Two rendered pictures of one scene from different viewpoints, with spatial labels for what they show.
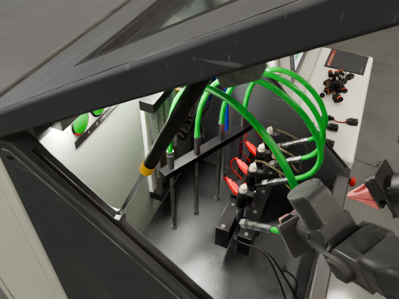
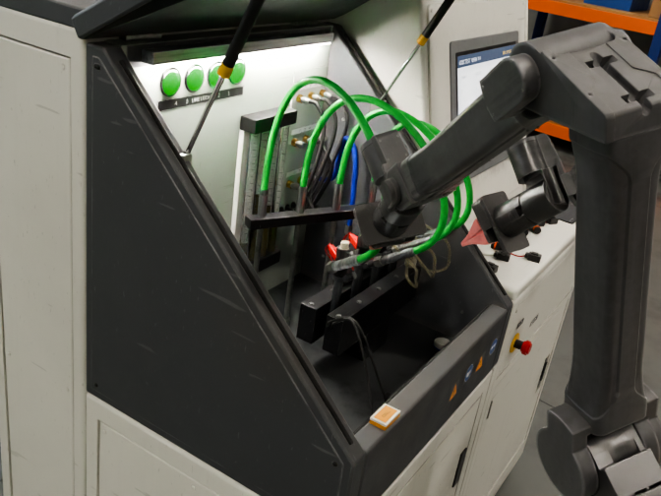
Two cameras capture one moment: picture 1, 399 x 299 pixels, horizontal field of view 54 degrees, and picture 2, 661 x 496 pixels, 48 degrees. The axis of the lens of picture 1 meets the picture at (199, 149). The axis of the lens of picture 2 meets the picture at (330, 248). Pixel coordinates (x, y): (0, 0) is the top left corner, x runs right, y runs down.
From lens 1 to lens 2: 72 cm
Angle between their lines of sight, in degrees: 20
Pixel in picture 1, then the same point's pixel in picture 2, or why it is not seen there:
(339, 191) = (487, 317)
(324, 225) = (386, 161)
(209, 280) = not seen: hidden behind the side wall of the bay
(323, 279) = (427, 380)
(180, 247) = not seen: hidden behind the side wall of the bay
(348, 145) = (516, 277)
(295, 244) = (369, 230)
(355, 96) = (551, 239)
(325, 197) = (392, 137)
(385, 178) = (498, 206)
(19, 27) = not seen: outside the picture
